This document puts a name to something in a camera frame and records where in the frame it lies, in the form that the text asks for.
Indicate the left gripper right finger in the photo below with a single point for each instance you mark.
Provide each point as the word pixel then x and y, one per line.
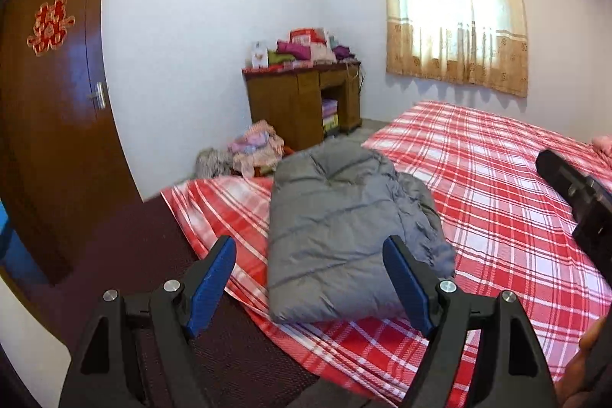
pixel 510 368

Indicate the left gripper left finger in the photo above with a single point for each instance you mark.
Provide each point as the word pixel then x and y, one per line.
pixel 107 368

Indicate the grey puffer jacket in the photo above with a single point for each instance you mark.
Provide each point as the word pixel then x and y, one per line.
pixel 332 207

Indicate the pink clothes pile on floor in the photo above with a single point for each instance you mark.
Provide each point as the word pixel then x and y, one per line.
pixel 258 151

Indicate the pink floral pillow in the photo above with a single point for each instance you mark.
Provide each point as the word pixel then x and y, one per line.
pixel 603 146

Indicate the red plaid bed sheet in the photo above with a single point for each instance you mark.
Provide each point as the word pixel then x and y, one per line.
pixel 509 229

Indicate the brown wooden door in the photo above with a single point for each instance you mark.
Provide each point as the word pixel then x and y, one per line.
pixel 63 170

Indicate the beige window curtain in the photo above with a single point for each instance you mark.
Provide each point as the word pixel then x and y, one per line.
pixel 464 42

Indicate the grey patterned cloth on floor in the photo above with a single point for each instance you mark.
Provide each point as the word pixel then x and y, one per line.
pixel 211 163

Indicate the purple folded garment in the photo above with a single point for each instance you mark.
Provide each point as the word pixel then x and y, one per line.
pixel 343 53

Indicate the brown wooden desk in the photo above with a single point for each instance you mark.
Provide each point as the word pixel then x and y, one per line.
pixel 290 99

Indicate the magenta folded garment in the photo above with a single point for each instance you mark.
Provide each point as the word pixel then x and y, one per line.
pixel 298 51

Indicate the red gift bag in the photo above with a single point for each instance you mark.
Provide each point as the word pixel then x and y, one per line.
pixel 307 36

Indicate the white greeting card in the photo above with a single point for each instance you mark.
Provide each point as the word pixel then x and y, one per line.
pixel 259 55

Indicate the red double happiness decal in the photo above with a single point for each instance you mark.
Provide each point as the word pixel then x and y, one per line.
pixel 50 27

